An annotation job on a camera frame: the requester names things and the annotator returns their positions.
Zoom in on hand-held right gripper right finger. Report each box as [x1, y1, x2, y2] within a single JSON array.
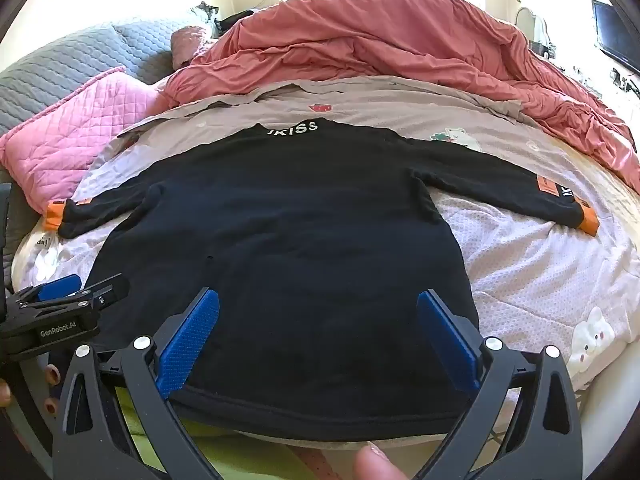
[[416, 289, 585, 480]]

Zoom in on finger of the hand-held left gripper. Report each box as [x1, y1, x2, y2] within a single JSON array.
[[37, 274, 83, 302], [14, 273, 132, 312]]

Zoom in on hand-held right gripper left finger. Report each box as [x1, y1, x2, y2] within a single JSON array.
[[52, 286, 223, 480]]

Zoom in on black sweater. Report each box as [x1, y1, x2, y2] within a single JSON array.
[[47, 119, 600, 443]]

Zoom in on person's left hand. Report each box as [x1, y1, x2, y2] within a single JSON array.
[[0, 364, 62, 415]]

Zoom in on person's right hand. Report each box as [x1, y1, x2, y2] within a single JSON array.
[[352, 441, 408, 480]]

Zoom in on printed blanket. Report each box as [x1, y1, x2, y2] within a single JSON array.
[[10, 76, 640, 396]]

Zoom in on pink quilted pillow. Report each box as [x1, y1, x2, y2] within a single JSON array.
[[0, 66, 173, 216]]

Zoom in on yellow bed sheet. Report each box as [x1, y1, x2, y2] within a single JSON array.
[[575, 155, 640, 281]]

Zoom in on grey quilted pillow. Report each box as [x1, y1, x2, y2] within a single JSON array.
[[0, 10, 221, 133]]

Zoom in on small mauve pillow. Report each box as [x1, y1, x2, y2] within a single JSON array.
[[170, 25, 221, 68]]

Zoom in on dark cloth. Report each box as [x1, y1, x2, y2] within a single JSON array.
[[216, 9, 256, 31]]

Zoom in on salmon duvet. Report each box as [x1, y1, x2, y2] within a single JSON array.
[[162, 0, 640, 193]]

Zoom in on white mirror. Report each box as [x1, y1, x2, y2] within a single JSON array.
[[515, 6, 551, 46]]

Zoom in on black television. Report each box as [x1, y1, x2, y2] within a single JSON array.
[[591, 0, 640, 76]]

